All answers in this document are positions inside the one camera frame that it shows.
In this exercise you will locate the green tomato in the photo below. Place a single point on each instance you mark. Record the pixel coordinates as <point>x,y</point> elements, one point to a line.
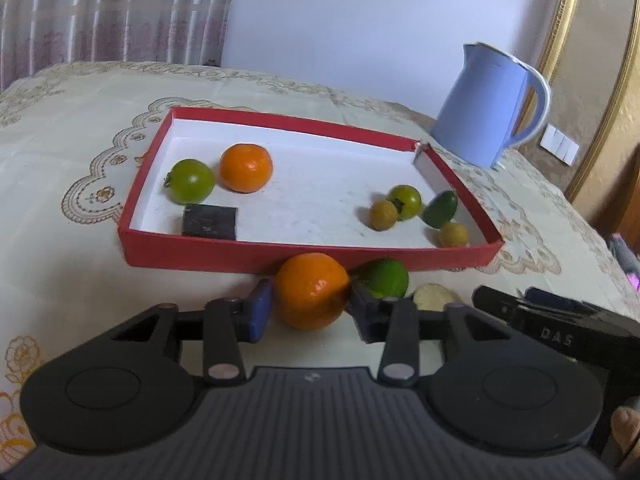
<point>190,181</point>

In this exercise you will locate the green persimmon with calyx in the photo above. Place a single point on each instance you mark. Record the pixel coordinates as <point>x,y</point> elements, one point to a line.
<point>407,201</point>

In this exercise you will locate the red cardboard box tray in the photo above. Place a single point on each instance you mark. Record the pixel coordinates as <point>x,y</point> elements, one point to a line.
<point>310,185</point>

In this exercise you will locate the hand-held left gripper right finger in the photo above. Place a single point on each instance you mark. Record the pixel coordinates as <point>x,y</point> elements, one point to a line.
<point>364,312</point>

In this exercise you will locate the black square block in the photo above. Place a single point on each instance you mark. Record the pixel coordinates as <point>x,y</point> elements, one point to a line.
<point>209,221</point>

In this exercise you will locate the pale yellow fruit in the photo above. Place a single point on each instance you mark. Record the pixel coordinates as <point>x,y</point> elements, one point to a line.
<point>434,297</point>

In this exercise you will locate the grey and pink item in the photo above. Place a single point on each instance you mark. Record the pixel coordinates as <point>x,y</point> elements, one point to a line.
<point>626,260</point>

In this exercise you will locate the green lime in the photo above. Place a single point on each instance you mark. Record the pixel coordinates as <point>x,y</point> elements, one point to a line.
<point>387,276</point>

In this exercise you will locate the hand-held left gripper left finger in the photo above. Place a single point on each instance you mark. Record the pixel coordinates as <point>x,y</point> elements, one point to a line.
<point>261,312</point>

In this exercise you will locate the large orange mandarin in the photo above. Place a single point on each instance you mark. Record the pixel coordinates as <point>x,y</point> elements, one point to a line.
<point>311,291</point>

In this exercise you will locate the oval green fruit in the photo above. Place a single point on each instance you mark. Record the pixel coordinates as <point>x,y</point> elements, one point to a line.
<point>440,209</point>

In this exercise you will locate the person's right hand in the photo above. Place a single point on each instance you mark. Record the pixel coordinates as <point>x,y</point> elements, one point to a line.
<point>627,427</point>

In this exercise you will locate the pink patterned curtain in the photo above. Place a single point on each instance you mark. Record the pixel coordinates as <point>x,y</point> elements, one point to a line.
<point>100,15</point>

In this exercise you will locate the gold moulding strip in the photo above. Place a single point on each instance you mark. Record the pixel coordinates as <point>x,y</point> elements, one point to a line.
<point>562,15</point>
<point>607,90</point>

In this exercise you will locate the yellow-brown round fruit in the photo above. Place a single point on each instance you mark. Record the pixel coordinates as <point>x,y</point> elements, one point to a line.
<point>383,215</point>
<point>454,235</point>

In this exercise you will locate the white wall switch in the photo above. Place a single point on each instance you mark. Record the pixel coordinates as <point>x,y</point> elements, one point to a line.
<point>560,144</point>

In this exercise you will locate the blue electric kettle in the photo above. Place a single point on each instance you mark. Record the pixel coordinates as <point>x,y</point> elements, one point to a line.
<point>480,105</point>

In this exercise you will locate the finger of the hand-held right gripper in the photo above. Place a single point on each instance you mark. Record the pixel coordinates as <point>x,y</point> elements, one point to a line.
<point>555,299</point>
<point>495,301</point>

